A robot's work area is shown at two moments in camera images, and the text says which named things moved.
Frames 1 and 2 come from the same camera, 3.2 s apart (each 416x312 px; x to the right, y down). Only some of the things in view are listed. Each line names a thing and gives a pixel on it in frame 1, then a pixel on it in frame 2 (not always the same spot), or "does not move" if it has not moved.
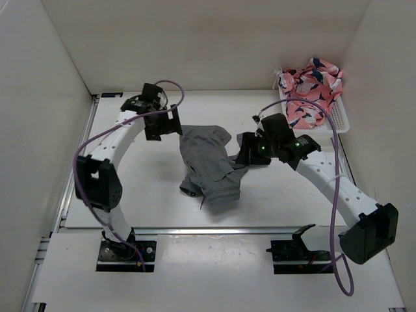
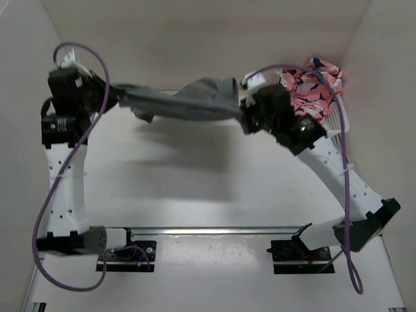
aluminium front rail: x=229 y=231 does not move
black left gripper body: x=159 y=108 -> x=95 y=88
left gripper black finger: x=153 y=132 -> x=114 y=96
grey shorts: x=210 y=171 -> x=206 y=98
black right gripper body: x=266 y=146 -> x=255 y=121
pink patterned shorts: x=319 y=81 does not move
